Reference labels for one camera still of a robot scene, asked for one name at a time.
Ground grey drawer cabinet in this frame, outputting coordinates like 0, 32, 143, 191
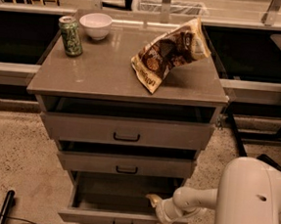
19, 4, 237, 191

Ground black office chair base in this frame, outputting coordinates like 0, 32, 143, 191
258, 154, 281, 171

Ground black stand leg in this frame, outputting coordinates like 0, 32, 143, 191
0, 190, 16, 224

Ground grey drawer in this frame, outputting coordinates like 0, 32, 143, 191
58, 171, 183, 224
37, 95, 218, 151
57, 141, 196, 179

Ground grey top drawer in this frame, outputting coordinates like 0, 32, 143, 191
37, 95, 218, 151

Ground grey bottom drawer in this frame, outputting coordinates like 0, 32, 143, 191
58, 171, 183, 224

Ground white bowl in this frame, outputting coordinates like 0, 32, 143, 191
79, 13, 113, 40

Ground brown chip bag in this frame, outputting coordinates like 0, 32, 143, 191
131, 18, 211, 94

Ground green soda can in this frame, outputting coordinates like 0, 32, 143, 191
59, 16, 83, 57

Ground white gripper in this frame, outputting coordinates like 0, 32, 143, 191
146, 194, 184, 224

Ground wire basket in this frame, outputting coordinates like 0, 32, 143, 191
132, 0, 210, 17

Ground grey middle drawer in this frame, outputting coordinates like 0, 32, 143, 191
57, 141, 196, 179

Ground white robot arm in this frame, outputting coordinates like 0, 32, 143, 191
147, 157, 281, 224

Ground black table leg frame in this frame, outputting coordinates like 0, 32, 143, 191
226, 110, 281, 157

